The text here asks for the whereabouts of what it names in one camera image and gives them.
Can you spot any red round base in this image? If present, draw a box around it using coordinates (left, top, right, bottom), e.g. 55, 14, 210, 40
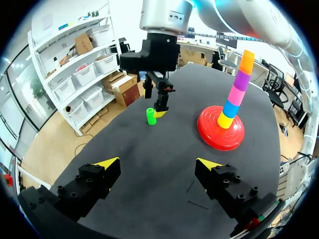
196, 105, 246, 152

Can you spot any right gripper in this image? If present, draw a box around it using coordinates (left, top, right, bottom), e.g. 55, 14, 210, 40
119, 32, 181, 119

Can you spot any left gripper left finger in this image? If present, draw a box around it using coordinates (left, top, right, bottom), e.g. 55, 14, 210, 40
53, 156, 122, 222

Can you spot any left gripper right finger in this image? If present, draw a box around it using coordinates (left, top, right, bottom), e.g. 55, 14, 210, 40
194, 157, 263, 223

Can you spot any green cylinder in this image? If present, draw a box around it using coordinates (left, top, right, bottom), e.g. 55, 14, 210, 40
145, 107, 158, 126

